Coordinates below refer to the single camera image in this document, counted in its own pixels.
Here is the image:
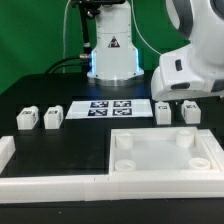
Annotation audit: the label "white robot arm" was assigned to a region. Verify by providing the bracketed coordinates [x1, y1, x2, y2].
[70, 0, 224, 101]

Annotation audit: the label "black cables at base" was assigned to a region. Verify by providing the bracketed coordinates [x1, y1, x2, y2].
[44, 55, 92, 75]

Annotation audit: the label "white sheet with tags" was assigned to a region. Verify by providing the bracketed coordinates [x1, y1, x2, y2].
[66, 99, 153, 119]

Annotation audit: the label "white square tabletop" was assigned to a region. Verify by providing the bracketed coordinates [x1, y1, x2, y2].
[109, 127, 221, 172]

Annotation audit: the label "white U-shaped obstacle fence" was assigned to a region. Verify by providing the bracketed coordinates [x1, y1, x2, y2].
[0, 129, 224, 204]

